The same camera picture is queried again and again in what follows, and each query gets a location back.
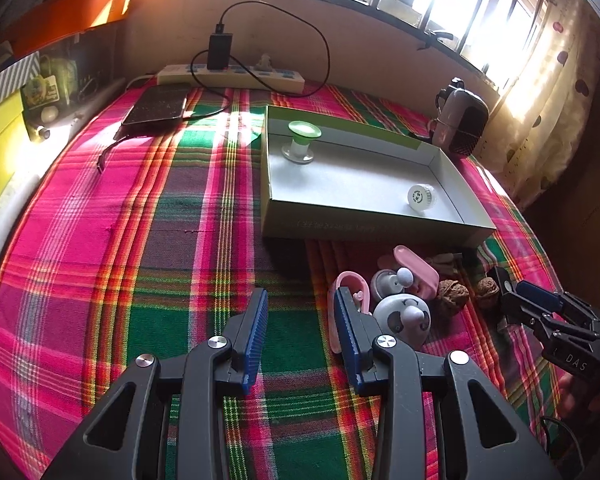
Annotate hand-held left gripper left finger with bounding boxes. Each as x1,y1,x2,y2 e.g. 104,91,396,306
42,287,271,480

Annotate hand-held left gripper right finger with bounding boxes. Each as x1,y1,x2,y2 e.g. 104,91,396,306
334,290,563,480

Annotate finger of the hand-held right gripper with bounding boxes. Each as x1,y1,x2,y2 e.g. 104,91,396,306
516,281,598,327
500,292,561,346

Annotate brown walnut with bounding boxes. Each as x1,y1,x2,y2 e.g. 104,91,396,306
439,280,470,316
475,277,501,308

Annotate grey mini fan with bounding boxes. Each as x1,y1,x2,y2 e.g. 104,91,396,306
370,266,415,307

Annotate pink oval case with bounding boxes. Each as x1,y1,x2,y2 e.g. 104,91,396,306
393,245,440,300

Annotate shallow cardboard box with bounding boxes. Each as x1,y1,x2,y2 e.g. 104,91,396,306
261,105,497,248

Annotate person's right hand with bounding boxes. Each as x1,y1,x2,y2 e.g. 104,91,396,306
559,375,593,421

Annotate plaid blanket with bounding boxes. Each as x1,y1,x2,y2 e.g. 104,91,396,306
0,82,571,480

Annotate small clear jar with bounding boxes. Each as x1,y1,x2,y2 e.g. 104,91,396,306
406,184,438,211

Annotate grey portable heater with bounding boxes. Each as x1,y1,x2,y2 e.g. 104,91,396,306
432,77,490,158

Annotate green capped white spool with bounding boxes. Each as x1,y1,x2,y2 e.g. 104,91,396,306
281,120,323,165

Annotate spotted curtain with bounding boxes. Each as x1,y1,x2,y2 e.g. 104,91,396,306
490,0,600,211

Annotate black phone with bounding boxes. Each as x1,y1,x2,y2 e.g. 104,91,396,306
121,85,191,128

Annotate cream power strip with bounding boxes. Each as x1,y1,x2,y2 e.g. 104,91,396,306
157,64,306,95

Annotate black window latch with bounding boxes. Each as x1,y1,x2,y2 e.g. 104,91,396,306
417,30,453,53

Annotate black charger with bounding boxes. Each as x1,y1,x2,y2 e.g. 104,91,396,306
207,34,233,71

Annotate clear storage bin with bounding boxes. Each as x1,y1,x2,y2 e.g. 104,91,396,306
22,35,126,136

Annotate green packet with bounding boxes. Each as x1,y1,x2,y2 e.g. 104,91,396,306
22,74,63,110

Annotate striped box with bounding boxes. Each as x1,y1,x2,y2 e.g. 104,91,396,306
0,52,41,118

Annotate orange tray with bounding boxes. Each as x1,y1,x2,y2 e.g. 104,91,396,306
0,0,133,58

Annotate pink curved plastic handle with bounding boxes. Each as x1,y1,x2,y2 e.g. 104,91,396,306
327,271,372,353

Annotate thin black cable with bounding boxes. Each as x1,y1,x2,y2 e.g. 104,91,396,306
540,415,581,456

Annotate short black cable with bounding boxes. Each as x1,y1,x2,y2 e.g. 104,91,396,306
97,127,131,173

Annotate white power cord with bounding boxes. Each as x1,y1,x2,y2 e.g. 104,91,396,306
126,73,160,92

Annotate black charging cable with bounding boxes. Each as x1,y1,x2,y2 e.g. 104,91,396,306
180,1,332,123

